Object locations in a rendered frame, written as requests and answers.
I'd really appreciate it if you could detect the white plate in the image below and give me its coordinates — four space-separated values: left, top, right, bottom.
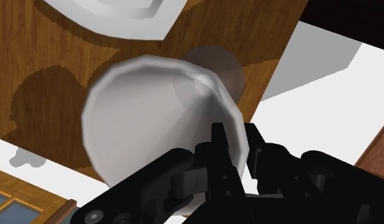
42 0 188 41

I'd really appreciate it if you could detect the wooden door with glass panes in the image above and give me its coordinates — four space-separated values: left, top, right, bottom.
0 167 78 224

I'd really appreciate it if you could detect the white bowl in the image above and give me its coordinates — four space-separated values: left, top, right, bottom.
81 55 250 216

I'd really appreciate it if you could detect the brown wooden table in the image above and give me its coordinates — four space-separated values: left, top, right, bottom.
0 0 309 184

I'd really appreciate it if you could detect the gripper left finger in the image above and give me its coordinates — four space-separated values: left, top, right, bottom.
69 122 252 224

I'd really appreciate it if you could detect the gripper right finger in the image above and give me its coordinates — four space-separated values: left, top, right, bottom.
244 122 384 224

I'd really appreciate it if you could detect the brown wooden furniture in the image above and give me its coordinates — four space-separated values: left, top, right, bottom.
354 119 384 182

